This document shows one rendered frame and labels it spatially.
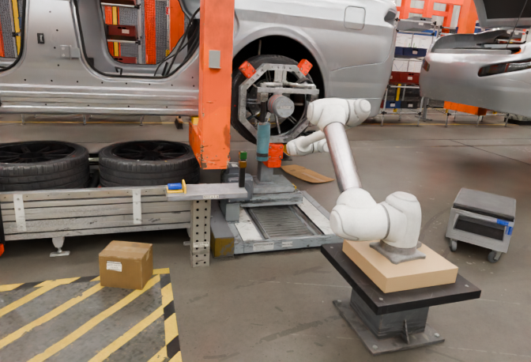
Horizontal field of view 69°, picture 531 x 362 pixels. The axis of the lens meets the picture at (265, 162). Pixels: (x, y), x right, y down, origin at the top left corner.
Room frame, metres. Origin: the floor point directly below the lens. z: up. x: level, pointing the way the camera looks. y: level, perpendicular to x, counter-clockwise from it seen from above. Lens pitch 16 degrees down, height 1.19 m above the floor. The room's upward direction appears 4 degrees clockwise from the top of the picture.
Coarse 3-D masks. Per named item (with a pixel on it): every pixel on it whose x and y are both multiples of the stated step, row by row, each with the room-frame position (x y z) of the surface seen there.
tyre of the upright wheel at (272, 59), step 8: (256, 56) 2.89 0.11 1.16; (264, 56) 2.76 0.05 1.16; (272, 56) 2.77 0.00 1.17; (280, 56) 2.79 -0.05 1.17; (240, 64) 2.89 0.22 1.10; (256, 64) 2.73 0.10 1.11; (288, 64) 2.80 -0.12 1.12; (296, 64) 2.82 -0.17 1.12; (232, 72) 2.89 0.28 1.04; (240, 72) 2.71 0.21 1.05; (232, 80) 2.74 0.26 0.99; (240, 80) 2.70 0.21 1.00; (232, 88) 2.69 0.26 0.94; (232, 96) 2.68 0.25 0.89; (232, 104) 2.69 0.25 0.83; (232, 112) 2.69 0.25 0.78; (232, 120) 2.69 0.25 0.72; (240, 128) 2.70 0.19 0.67; (248, 136) 2.72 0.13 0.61; (256, 144) 2.75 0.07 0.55
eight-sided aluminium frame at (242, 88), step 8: (264, 64) 2.67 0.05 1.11; (272, 64) 2.68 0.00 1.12; (280, 64) 2.74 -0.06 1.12; (256, 72) 2.65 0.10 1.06; (264, 72) 2.66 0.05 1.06; (296, 72) 2.73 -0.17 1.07; (248, 80) 2.63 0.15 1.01; (256, 80) 2.65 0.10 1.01; (240, 88) 2.62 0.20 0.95; (240, 96) 2.62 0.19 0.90; (240, 104) 2.62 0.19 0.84; (240, 112) 2.62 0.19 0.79; (240, 120) 2.62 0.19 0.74; (304, 120) 2.78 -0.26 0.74; (248, 128) 2.64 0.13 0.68; (296, 128) 2.76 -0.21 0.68; (304, 128) 2.76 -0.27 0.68; (256, 136) 2.65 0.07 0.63; (272, 136) 2.73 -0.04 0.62; (280, 136) 2.75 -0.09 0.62; (288, 136) 2.74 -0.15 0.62; (296, 136) 2.75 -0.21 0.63
